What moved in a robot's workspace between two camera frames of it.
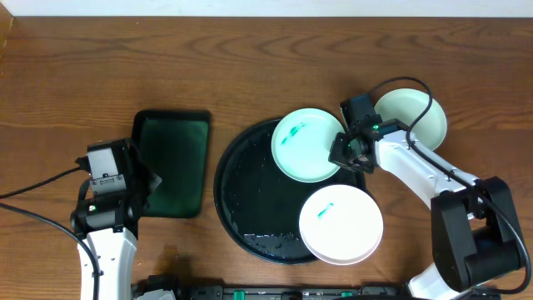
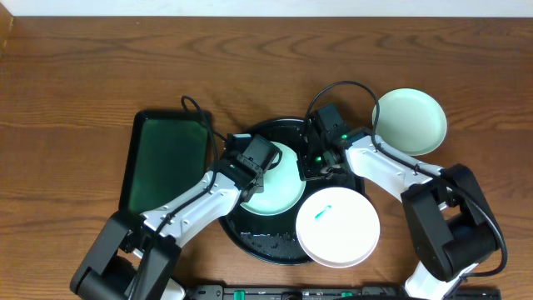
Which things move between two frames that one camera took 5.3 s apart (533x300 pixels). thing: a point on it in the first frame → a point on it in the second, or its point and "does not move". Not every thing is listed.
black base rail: x=172 y=288 does not move
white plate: x=341 y=225 does not move
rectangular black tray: x=176 y=144 does not move
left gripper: x=146 y=180 → x=253 y=183
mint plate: x=408 y=105 does not move
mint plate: x=301 y=144 → x=283 y=188
